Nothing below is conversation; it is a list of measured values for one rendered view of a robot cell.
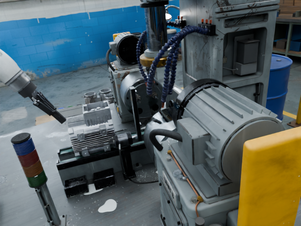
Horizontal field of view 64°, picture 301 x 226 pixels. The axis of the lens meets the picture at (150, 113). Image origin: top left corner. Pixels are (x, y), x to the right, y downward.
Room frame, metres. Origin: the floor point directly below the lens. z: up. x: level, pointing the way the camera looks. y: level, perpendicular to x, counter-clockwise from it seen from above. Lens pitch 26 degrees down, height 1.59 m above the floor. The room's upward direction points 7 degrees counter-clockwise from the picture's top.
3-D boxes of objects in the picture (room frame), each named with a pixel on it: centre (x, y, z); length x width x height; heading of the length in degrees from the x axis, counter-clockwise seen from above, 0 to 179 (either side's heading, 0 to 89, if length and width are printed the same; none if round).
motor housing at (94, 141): (1.03, 0.29, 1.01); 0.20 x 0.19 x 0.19; 103
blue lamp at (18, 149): (0.69, 0.43, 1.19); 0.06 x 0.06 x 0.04
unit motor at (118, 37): (1.72, 0.15, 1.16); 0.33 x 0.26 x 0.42; 13
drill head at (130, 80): (1.45, 0.05, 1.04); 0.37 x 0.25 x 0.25; 13
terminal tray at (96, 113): (1.04, 0.25, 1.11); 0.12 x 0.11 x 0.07; 103
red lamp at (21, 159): (0.69, 0.43, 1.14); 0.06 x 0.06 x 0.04
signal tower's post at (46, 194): (0.69, 0.43, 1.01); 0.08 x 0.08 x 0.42; 13
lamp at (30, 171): (0.69, 0.43, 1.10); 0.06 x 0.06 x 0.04
